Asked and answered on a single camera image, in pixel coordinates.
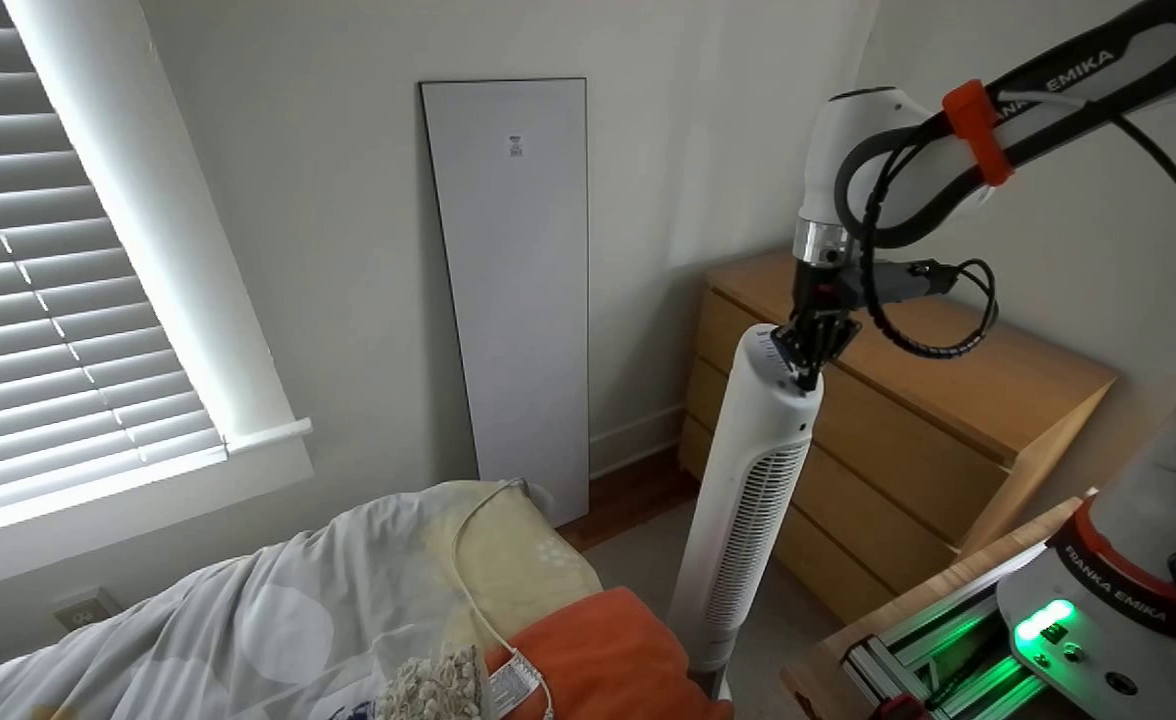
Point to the wooden chest of drawers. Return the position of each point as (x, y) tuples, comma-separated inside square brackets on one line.
[(920, 461)]

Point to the white leaning panel board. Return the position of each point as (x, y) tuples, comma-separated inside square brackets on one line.
[(508, 173)]

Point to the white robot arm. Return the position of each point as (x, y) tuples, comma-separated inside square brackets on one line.
[(886, 173)]

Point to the white bed duvet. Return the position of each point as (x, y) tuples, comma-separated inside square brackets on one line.
[(363, 618)]

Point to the white window blinds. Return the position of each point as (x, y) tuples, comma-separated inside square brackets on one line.
[(91, 385)]

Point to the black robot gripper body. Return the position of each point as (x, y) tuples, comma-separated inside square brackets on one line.
[(823, 316)]

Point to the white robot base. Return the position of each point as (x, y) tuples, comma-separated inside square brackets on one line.
[(1094, 614)]

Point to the orange pillow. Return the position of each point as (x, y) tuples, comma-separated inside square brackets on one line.
[(606, 656)]

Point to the cream yellow pillow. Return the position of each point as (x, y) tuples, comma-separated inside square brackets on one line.
[(501, 563)]

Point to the white tower fan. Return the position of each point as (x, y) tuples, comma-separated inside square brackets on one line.
[(745, 490)]

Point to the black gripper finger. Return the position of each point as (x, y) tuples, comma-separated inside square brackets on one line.
[(792, 378)]

